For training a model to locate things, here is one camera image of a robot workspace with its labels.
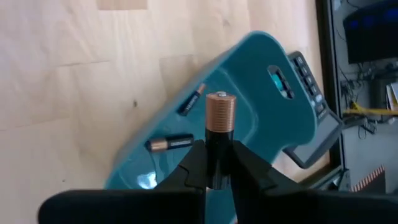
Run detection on thin copper-top black battery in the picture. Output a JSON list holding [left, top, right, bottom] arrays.
[[177, 83, 207, 117]]

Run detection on yellow cable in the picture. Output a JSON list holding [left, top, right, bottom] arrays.
[[343, 101, 398, 117]]

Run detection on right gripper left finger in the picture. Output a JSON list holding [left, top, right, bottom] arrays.
[[37, 139, 208, 224]]

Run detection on blue-teal plastic bin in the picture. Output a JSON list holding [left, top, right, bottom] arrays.
[[104, 30, 318, 224]]

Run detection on black mat with orange stripes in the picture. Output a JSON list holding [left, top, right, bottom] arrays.
[[350, 164, 387, 193]]

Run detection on black aluminium table frame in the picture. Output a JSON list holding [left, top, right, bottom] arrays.
[[298, 0, 352, 191]]

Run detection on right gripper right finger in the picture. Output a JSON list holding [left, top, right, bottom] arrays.
[[229, 139, 398, 224]]

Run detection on black desk calculator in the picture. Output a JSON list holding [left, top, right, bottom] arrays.
[[281, 50, 345, 170]]

